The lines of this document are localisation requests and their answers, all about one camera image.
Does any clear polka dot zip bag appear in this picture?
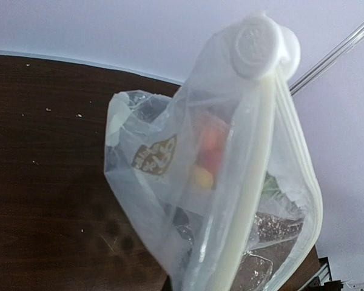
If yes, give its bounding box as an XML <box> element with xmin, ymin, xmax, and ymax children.
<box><xmin>104</xmin><ymin>13</ymin><xmax>323</xmax><ymax>290</ymax></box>

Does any red toy apple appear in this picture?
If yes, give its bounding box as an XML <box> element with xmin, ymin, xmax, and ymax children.
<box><xmin>197</xmin><ymin>118</ymin><xmax>229</xmax><ymax>175</ymax></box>

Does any yellow toy lemon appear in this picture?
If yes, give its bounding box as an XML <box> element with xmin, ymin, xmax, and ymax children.
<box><xmin>192</xmin><ymin>167</ymin><xmax>214</xmax><ymax>189</ymax></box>

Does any right aluminium corner post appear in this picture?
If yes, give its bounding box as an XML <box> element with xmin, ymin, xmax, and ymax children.
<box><xmin>290</xmin><ymin>21</ymin><xmax>364</xmax><ymax>96</ymax></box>

